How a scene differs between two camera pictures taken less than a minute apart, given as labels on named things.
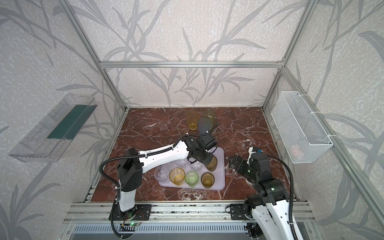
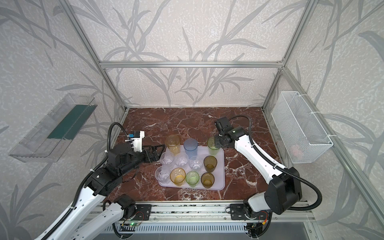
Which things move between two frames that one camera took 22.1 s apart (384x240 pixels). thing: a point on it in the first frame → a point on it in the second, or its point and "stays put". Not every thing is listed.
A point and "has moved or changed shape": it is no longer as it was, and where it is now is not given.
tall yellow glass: (192, 116) → (173, 142)
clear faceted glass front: (162, 173) stays put
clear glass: (196, 165) stays put
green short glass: (191, 178) stays put
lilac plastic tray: (183, 174) stays put
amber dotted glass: (212, 164) stays put
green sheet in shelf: (69, 127) stays put
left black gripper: (205, 154) → (148, 153)
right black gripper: (240, 165) → (220, 132)
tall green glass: (210, 114) has moved or changed shape
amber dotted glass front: (207, 179) stays put
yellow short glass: (176, 176) stays put
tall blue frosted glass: (204, 124) has moved or changed shape
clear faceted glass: (181, 162) stays put
